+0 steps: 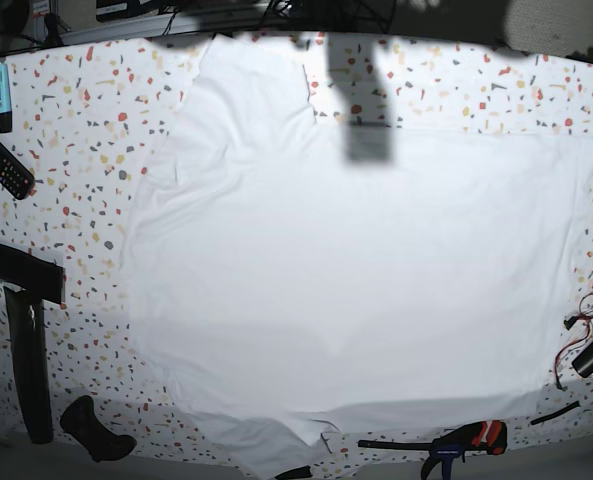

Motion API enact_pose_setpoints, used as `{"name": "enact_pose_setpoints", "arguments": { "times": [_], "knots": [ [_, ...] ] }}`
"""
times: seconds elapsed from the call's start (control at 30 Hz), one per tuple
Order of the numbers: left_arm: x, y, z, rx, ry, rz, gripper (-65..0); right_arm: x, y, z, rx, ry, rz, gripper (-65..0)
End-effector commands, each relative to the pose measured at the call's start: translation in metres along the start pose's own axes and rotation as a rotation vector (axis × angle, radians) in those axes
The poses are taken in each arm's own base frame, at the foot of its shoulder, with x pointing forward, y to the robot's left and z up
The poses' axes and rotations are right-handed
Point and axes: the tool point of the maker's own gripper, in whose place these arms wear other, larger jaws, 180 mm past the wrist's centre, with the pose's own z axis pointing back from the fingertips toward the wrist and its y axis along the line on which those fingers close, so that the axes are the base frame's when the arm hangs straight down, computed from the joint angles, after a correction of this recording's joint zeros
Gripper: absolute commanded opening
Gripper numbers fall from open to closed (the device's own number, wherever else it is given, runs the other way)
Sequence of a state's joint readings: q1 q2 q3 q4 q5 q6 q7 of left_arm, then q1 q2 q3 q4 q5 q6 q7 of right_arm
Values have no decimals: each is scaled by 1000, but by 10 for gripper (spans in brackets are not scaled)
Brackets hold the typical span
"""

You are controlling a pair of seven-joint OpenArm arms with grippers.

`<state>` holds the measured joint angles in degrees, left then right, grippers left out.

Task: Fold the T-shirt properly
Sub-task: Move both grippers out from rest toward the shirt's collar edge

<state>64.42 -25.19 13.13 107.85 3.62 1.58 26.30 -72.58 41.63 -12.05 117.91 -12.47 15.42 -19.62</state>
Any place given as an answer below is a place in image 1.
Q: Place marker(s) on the white T-shirt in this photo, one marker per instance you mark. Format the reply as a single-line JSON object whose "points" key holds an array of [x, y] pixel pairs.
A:
{"points": [[287, 278]]}

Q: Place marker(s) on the small black flat bar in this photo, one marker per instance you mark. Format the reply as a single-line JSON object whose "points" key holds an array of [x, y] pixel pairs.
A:
{"points": [[295, 474]]}

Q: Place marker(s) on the terrazzo pattern tablecloth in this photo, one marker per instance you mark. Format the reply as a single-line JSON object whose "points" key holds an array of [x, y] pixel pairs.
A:
{"points": [[86, 116]]}

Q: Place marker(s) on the black T-shaped stand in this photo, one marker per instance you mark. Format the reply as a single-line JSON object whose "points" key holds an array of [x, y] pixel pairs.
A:
{"points": [[29, 283]]}

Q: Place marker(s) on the black orange bar clamp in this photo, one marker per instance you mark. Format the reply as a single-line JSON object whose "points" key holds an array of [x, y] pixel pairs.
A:
{"points": [[443, 451]]}

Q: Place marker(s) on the black game controller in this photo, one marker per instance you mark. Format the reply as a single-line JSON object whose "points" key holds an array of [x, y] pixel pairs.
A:
{"points": [[79, 421]]}

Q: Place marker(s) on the black remote control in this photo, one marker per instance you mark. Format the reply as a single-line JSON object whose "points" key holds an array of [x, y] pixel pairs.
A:
{"points": [[14, 177]]}

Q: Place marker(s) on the blue highlighter marker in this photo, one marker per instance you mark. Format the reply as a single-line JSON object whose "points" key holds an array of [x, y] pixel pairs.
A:
{"points": [[6, 116]]}

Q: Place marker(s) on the aluminium rail at back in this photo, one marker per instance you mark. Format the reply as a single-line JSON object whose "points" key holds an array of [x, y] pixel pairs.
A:
{"points": [[146, 27]]}

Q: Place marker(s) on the black cable sleeve piece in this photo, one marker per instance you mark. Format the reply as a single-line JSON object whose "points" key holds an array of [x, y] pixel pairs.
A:
{"points": [[556, 414]]}

